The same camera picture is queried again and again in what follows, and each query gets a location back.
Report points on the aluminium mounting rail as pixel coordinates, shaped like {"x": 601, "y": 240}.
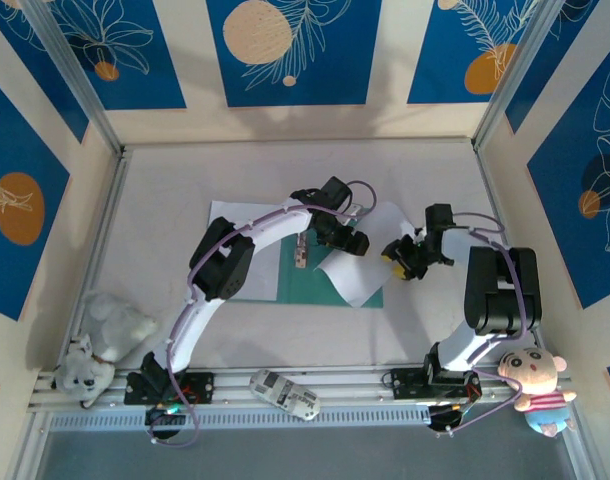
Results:
{"x": 345, "y": 387}

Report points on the cartoon boy plush toy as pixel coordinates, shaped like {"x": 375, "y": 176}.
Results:
{"x": 532, "y": 370}

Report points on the white paper sheet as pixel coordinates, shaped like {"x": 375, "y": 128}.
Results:
{"x": 235, "y": 212}
{"x": 360, "y": 280}

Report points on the aluminium frame post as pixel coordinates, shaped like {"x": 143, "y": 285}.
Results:
{"x": 522, "y": 75}
{"x": 76, "y": 75}

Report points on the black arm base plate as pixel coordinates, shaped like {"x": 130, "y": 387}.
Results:
{"x": 407, "y": 385}
{"x": 200, "y": 387}

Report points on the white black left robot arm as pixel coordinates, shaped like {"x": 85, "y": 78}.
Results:
{"x": 280, "y": 230}

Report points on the metal folder clip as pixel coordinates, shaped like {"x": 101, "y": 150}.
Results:
{"x": 301, "y": 252}

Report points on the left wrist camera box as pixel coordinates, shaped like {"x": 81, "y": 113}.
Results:
{"x": 356, "y": 210}

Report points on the crumpled printed silver pouch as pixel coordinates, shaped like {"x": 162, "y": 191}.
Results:
{"x": 285, "y": 395}

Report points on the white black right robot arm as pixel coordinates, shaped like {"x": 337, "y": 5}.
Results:
{"x": 455, "y": 350}

